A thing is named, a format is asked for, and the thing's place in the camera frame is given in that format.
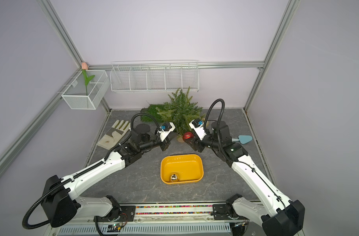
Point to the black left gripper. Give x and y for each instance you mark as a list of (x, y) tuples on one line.
[(165, 143)]

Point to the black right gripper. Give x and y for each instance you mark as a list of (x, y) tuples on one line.
[(195, 144)]

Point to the red ribbed ball ornament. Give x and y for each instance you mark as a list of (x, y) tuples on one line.
[(187, 135)]

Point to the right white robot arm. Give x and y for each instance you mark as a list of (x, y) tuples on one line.
[(277, 214)]

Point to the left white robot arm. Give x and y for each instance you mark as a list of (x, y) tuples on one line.
[(61, 200)]

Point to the small green christmas tree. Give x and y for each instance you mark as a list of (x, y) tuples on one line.
[(180, 110)]

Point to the yellow plastic tray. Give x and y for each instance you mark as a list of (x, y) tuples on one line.
[(188, 167)]

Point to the cream and green work glove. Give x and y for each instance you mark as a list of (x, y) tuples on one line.
[(114, 135)]

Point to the green artificial grass mat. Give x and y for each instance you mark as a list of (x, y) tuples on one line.
[(153, 110)]

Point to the silver ball ornament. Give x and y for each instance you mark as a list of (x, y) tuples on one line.
[(173, 178)]

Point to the teal garden trowel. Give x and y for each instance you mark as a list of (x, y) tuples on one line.
[(243, 139)]

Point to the small white mesh basket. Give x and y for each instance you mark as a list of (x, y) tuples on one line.
[(75, 96)]

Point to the pink artificial tulip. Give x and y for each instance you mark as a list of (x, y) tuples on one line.
[(87, 78)]

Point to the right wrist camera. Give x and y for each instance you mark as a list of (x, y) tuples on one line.
[(198, 126)]

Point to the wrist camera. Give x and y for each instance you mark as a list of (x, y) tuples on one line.
[(198, 126), (164, 130)]

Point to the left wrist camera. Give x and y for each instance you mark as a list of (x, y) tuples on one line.
[(164, 130)]

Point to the long white wire basket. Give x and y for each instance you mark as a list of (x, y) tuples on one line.
[(153, 76)]

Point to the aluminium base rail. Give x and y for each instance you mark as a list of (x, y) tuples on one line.
[(183, 219)]

